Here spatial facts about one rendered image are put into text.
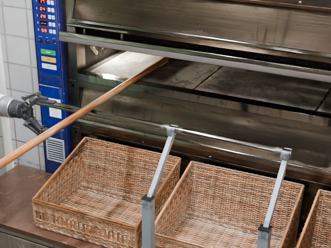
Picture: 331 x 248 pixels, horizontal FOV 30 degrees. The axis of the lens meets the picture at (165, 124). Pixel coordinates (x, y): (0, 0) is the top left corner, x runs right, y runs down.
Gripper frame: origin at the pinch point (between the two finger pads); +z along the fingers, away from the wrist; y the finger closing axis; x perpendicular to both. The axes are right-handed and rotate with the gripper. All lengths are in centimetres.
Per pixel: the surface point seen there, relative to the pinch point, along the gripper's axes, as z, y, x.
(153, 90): 20, 2, -53
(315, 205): 104, 38, -44
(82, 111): 9.5, -1.4, -8.0
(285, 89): 77, 0, -78
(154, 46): 28, -24, -39
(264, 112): 75, 3, -53
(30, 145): 9.6, -1.1, 27.8
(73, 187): -17, 56, -35
